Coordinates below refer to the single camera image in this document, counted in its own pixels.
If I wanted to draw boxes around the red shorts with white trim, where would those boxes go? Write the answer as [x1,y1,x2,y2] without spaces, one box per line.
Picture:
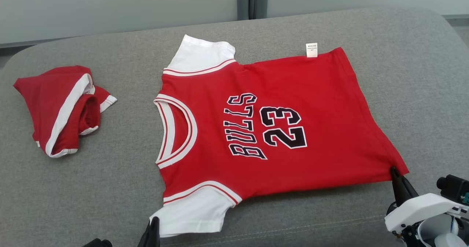
[13,65,118,158]

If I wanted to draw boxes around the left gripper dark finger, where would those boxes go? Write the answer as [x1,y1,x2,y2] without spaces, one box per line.
[137,223,151,247]
[149,217,161,247]

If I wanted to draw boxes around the red Bulls 23 jersey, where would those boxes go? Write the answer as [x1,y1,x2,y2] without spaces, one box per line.
[149,34,409,238]

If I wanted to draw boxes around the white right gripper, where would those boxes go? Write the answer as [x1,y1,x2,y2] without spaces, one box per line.
[385,166,469,234]

